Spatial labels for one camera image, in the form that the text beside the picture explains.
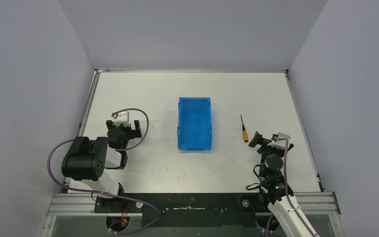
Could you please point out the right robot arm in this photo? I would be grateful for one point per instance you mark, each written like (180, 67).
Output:
(275, 194)

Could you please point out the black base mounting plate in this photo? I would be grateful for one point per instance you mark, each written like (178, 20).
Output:
(189, 210)

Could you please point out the aluminium frame rail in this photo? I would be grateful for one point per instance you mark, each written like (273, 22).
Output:
(72, 214)

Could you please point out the orange handled screwdriver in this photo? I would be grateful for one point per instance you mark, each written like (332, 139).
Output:
(244, 132)

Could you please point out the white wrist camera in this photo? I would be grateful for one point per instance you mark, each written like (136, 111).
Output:
(121, 118)
(280, 136)

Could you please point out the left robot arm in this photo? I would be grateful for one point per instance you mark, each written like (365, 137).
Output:
(89, 160)

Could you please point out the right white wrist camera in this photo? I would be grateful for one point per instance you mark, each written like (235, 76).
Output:
(280, 136)

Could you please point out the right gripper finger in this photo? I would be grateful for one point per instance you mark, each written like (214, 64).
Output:
(256, 140)
(287, 146)

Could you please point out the blue plastic bin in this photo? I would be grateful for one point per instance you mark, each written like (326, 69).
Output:
(194, 130)

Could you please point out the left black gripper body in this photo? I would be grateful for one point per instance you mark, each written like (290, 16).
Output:
(123, 128)

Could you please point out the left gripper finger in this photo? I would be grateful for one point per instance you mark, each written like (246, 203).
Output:
(137, 131)
(109, 124)

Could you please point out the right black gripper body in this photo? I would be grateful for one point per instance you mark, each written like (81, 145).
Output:
(266, 149)

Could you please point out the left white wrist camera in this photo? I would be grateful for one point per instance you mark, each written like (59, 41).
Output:
(121, 118)

